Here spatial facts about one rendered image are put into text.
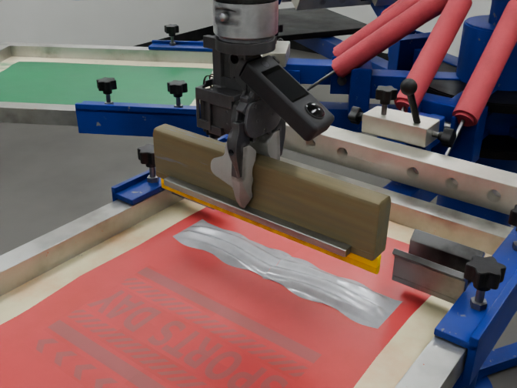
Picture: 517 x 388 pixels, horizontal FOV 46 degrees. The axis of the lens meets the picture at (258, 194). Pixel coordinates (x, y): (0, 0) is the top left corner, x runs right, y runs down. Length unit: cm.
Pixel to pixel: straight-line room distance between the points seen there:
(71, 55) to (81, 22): 334
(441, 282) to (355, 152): 36
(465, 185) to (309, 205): 37
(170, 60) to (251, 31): 123
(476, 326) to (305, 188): 25
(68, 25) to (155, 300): 455
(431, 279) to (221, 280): 28
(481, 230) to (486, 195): 7
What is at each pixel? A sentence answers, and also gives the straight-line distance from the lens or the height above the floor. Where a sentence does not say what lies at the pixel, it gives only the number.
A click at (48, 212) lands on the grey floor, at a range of 316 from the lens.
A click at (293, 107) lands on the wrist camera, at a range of 70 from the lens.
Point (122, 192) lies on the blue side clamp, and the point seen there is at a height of 100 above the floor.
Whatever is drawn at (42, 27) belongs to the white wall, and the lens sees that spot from 516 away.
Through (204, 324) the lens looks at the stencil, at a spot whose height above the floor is 95.
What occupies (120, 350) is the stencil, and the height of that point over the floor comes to 95.
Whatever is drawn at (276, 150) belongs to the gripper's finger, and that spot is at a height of 114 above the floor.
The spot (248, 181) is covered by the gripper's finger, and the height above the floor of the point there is 112.
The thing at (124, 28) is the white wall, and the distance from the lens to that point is 566.
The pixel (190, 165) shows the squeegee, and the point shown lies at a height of 111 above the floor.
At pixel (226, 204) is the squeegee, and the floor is 108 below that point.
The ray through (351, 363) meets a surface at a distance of 75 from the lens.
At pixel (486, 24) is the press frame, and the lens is 158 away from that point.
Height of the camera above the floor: 146
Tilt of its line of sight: 27 degrees down
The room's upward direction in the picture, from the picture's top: straight up
